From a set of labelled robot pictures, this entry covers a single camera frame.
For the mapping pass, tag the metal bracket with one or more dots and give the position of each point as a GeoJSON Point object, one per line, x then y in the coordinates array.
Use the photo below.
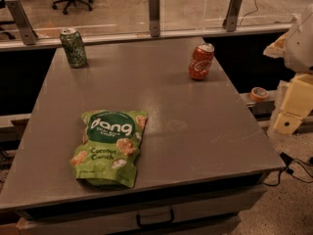
{"type": "Point", "coordinates": [27, 33]}
{"type": "Point", "coordinates": [230, 22]}
{"type": "Point", "coordinates": [154, 17]}

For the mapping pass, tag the black drawer handle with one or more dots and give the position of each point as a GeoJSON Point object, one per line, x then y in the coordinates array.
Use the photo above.
{"type": "Point", "coordinates": [153, 218]}

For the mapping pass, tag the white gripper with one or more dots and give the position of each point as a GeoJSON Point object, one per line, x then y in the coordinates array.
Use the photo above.
{"type": "Point", "coordinates": [300, 48]}

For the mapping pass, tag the middle metal bracket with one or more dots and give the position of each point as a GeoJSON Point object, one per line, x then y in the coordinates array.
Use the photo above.
{"type": "Point", "coordinates": [154, 17]}

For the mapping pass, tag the right metal bracket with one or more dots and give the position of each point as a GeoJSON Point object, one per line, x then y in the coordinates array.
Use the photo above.
{"type": "Point", "coordinates": [230, 22]}

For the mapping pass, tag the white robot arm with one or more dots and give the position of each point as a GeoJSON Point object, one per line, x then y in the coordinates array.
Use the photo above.
{"type": "Point", "coordinates": [296, 48]}

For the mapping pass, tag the left metal bracket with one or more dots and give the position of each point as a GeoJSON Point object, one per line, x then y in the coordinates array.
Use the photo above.
{"type": "Point", "coordinates": [27, 33]}

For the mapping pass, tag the green rice chip bag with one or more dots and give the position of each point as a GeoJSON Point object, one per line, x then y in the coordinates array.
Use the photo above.
{"type": "Point", "coordinates": [109, 149]}

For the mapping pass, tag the roll of tape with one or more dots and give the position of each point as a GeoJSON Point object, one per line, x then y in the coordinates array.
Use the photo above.
{"type": "Point", "coordinates": [258, 94]}

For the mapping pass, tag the orange soda can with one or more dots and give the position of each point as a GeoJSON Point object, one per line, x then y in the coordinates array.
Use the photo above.
{"type": "Point", "coordinates": [201, 61]}

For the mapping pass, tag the green soda can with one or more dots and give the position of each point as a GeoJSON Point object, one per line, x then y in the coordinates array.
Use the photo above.
{"type": "Point", "coordinates": [74, 47]}

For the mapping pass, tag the grey table drawer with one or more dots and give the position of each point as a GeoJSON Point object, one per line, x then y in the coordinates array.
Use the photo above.
{"type": "Point", "coordinates": [218, 214]}

